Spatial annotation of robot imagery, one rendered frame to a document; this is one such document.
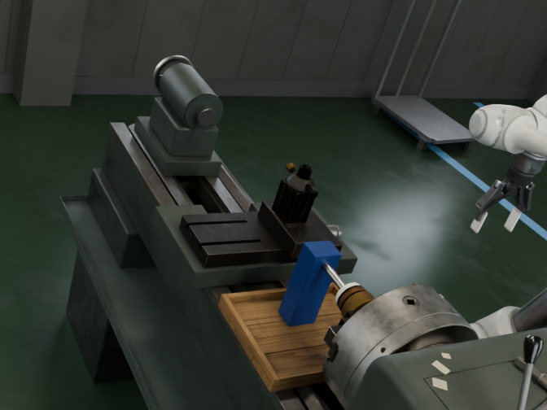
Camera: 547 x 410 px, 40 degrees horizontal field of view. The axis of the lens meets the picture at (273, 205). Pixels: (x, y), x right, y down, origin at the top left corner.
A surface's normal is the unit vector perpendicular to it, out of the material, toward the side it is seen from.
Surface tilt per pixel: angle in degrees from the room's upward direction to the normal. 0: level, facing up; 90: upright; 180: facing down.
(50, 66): 90
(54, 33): 90
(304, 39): 90
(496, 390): 0
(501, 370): 0
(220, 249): 0
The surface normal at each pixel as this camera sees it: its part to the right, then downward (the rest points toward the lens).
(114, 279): 0.28, -0.83
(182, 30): 0.51, 0.56
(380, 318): -0.34, -0.61
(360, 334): -0.58, -0.40
